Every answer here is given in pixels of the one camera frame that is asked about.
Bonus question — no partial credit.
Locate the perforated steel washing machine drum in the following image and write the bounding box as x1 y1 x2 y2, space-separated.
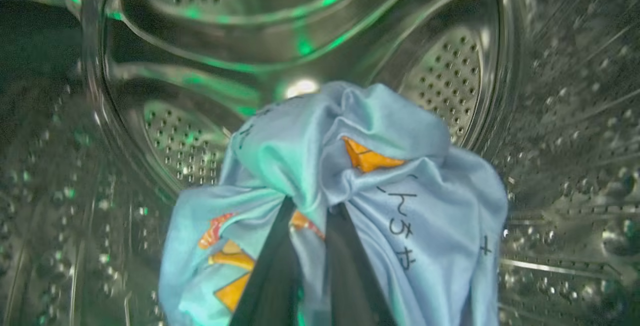
0 0 640 326

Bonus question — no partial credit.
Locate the light blue printed shirt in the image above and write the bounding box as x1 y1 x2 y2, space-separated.
158 81 509 326

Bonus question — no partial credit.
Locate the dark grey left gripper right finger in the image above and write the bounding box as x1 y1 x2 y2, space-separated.
325 203 397 326

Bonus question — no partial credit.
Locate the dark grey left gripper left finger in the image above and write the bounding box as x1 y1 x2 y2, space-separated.
229 197 303 326

